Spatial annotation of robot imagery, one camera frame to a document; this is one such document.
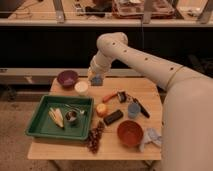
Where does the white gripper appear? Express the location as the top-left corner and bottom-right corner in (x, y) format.
(87, 64), (107, 81)

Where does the blue sponge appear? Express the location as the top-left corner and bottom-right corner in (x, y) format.
(91, 76), (103, 86)

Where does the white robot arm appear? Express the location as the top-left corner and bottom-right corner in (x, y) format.
(89, 32), (213, 171)

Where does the white paper cup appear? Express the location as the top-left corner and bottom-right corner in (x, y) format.
(74, 81), (89, 96)

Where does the blue plastic cup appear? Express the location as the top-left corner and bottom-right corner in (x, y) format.
(128, 102), (140, 119)

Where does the small metal cup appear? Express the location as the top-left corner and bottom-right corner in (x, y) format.
(65, 110), (78, 125)

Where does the purple bowl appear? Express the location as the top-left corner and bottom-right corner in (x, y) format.
(57, 70), (78, 88)

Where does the yellow apple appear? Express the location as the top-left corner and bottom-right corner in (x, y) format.
(96, 103), (108, 117)

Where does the metal fork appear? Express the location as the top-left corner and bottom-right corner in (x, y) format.
(65, 104), (86, 115)

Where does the black rectangular block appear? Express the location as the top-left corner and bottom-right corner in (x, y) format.
(103, 110), (123, 125)

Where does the black marker pen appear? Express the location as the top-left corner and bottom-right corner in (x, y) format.
(133, 98), (150, 118)

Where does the corn cob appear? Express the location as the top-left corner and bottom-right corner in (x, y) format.
(49, 108), (64, 128)

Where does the green plastic tray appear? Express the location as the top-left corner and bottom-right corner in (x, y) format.
(26, 95), (94, 141)

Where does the bunch of dark grapes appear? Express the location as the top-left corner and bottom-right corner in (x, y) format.
(86, 121), (105, 154)

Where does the orange bowl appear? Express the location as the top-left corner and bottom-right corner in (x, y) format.
(117, 120), (144, 147)

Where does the crumpled blue cloth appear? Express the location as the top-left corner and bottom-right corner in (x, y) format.
(139, 128), (162, 152)

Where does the orange handled brush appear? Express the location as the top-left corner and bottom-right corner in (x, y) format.
(102, 91), (127, 103)

